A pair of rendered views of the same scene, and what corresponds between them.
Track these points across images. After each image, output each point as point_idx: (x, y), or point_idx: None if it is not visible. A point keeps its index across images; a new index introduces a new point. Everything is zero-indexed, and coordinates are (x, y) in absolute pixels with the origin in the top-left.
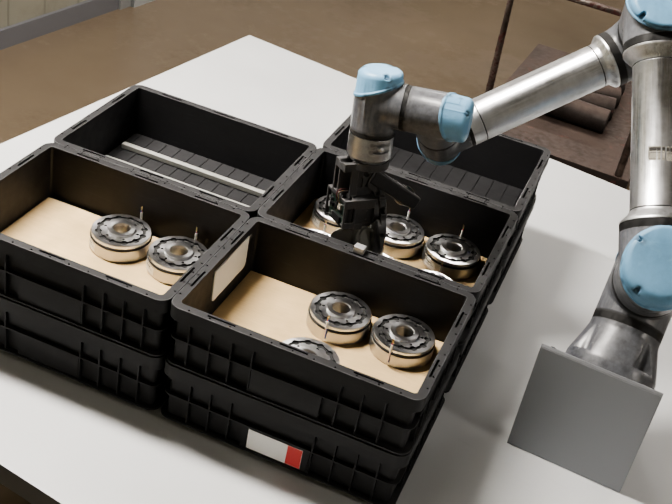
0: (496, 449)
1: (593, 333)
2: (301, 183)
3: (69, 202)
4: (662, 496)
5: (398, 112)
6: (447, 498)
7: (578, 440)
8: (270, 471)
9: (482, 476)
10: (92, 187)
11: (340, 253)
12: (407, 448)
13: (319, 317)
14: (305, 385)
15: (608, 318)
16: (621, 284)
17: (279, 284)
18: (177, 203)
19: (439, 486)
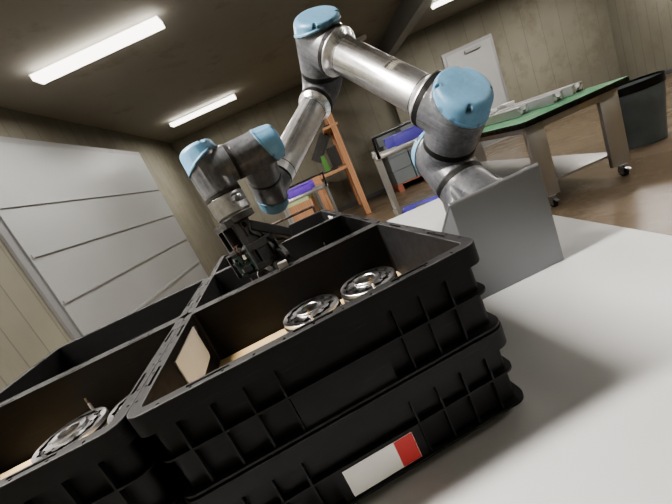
0: (485, 306)
1: (455, 191)
2: (212, 293)
3: (17, 464)
4: (576, 243)
5: (228, 157)
6: (525, 350)
7: (518, 249)
8: (401, 492)
9: (509, 321)
10: (27, 428)
11: (272, 278)
12: (491, 317)
13: (301, 323)
14: (357, 354)
15: (453, 176)
16: (451, 129)
17: (250, 347)
18: (115, 365)
19: (507, 350)
